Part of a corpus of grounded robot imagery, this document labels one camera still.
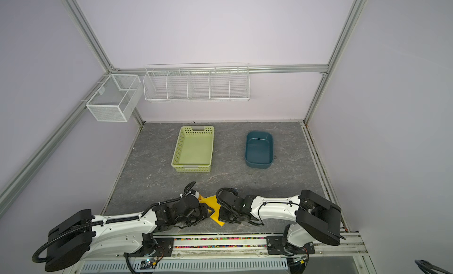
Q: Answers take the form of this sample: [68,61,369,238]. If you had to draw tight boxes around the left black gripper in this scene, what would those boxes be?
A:
[176,203,215,227]

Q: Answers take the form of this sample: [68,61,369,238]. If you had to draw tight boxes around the yellow paper napkin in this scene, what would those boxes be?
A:
[198,195,225,226]

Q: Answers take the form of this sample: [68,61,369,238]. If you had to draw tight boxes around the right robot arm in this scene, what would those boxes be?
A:
[215,188,343,249]

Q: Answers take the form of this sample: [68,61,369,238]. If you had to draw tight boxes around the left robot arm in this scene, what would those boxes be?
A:
[31,182,214,272]

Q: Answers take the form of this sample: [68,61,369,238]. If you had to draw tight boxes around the green plastic basket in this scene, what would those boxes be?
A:
[171,125,215,173]

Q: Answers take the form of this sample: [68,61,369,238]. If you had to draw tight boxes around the teal plastic tray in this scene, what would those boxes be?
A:
[245,131,274,169]

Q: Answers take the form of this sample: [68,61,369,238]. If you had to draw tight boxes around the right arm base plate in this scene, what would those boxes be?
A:
[266,235,315,256]

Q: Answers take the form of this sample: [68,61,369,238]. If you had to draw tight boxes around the white vented cable duct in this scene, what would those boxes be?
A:
[79,257,289,274]

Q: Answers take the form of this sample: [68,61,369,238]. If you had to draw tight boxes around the white wire wall rack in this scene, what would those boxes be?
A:
[143,63,251,102]

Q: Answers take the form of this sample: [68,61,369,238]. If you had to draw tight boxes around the white mesh wall box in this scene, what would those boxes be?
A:
[86,74,144,123]

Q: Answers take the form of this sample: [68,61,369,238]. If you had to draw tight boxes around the black cable bottom right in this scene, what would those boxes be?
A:
[414,259,452,274]

